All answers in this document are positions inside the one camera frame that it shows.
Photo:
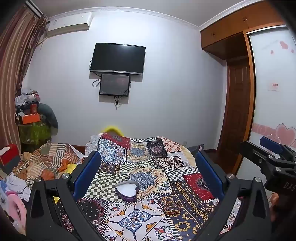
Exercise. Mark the small wall-mounted monitor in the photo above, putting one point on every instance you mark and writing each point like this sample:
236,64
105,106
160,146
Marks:
115,84

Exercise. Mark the yellow blanket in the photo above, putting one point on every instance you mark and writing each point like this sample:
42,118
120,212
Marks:
70,168

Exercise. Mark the orange box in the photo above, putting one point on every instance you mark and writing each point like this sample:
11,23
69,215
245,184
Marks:
31,118

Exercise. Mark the pink cloth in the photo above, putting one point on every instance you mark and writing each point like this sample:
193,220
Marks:
15,210

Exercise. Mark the orange striped blanket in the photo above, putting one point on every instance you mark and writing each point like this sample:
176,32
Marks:
46,160

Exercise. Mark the red box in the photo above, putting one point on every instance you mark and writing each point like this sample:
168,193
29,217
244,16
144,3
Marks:
9,155

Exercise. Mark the white cloth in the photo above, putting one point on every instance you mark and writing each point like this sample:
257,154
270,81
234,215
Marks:
13,185

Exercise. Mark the patchwork patterned blanket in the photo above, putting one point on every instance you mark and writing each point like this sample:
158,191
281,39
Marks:
148,166

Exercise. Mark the wall-mounted black television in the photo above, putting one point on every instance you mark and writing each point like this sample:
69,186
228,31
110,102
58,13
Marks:
118,58

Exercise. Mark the person's right hand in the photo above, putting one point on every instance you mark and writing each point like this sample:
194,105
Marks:
274,204

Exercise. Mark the yellow pillow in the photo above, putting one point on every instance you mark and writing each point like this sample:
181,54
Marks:
113,130

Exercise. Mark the brown striped curtain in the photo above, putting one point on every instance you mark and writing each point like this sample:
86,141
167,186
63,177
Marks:
13,69

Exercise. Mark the white label sticker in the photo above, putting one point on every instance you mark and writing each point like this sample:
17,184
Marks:
274,86

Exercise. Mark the dark patterned pillow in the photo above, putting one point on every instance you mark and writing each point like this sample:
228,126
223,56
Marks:
196,147

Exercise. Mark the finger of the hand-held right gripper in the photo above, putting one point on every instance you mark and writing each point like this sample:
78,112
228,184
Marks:
271,144
254,154

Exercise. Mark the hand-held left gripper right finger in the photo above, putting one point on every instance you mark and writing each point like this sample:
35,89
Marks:
207,170

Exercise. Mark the wooden overhead cabinet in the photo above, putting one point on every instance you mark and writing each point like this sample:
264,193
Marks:
229,30

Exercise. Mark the purple heart-shaped jewelry box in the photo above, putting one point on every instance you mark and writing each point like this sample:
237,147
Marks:
127,191

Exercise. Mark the pile of mixed clutter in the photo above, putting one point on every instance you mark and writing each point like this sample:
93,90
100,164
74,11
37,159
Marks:
26,102

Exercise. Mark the white air conditioner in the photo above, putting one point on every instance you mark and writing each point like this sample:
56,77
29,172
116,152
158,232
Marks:
69,24

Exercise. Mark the white heart-print sliding door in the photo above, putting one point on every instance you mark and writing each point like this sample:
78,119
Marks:
272,92

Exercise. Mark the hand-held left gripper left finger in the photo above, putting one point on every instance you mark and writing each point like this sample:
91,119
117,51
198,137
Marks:
91,168

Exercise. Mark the brown wooden door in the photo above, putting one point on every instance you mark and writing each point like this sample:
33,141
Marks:
234,115

